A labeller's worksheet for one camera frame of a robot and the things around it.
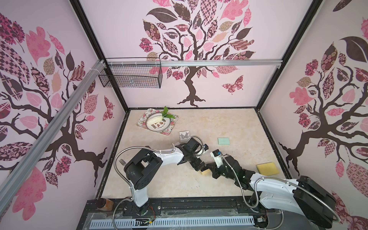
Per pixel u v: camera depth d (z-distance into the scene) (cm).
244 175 63
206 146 81
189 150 72
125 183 49
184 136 99
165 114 113
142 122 110
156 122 109
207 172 81
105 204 67
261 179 55
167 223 70
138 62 90
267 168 87
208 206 76
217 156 73
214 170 73
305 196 42
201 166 80
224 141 100
